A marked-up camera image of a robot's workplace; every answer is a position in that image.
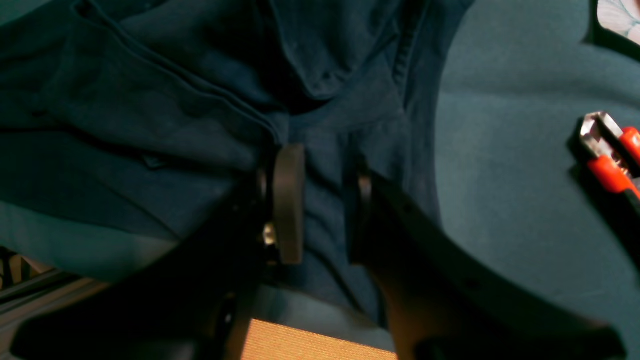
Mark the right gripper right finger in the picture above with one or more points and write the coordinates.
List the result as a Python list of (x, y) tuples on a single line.
[(442, 304)]

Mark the light blue table cloth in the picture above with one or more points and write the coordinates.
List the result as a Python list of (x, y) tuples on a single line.
[(519, 75)]

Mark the orange black utility knife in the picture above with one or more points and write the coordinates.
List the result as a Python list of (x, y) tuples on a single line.
[(608, 159)]

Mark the white notepad with red block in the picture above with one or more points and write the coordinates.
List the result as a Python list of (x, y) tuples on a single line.
[(621, 17)]

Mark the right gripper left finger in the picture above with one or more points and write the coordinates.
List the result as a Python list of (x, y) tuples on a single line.
[(194, 303)]

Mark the dark blue T-shirt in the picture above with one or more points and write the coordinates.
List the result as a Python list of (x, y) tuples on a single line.
[(124, 122)]

